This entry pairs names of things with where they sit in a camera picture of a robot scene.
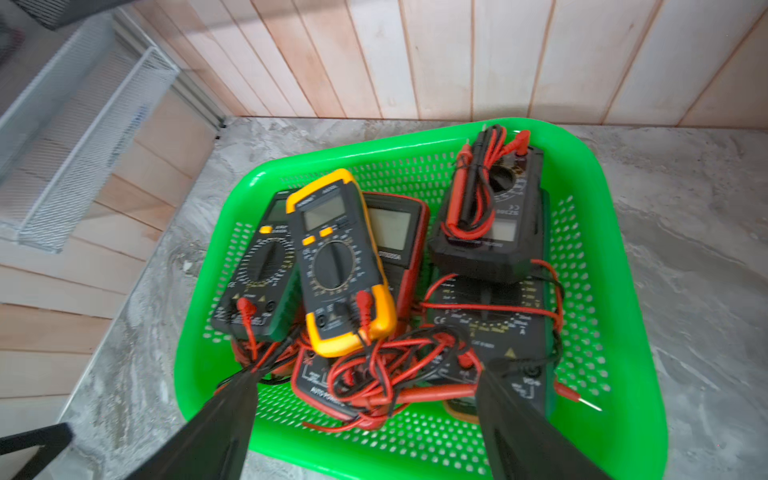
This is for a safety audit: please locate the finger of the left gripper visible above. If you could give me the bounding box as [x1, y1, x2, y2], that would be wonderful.
[1, 423, 74, 480]

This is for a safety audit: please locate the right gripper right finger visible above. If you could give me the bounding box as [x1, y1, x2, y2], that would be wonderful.
[475, 370, 609, 480]

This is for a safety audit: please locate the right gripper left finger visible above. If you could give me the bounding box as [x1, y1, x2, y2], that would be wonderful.
[128, 371, 261, 479]

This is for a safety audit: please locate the green DT9205A multimeter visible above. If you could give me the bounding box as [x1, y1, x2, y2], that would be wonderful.
[425, 191, 564, 416]

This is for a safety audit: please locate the red ANENG multimeter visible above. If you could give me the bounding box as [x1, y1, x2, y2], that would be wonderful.
[291, 192, 429, 423]

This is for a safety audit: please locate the small black multimeter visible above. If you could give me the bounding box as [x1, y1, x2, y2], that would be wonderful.
[427, 124, 544, 284]

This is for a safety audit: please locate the yellow black multimeter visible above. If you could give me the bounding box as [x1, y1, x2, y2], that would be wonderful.
[286, 169, 398, 358]

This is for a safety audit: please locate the green plastic basket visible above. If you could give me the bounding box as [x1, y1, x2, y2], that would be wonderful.
[174, 118, 668, 479]

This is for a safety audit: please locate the white wire wall shelf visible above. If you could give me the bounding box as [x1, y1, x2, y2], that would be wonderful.
[1, 12, 179, 253]

